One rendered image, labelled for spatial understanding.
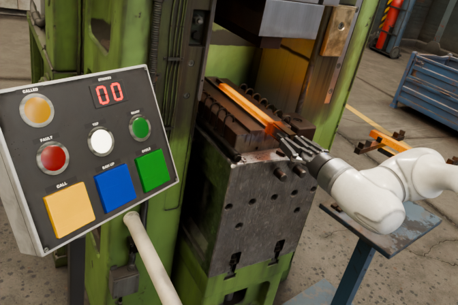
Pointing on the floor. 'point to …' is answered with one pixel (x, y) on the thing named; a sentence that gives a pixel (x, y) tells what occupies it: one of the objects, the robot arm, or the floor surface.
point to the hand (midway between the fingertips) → (281, 134)
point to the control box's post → (76, 270)
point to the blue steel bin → (431, 87)
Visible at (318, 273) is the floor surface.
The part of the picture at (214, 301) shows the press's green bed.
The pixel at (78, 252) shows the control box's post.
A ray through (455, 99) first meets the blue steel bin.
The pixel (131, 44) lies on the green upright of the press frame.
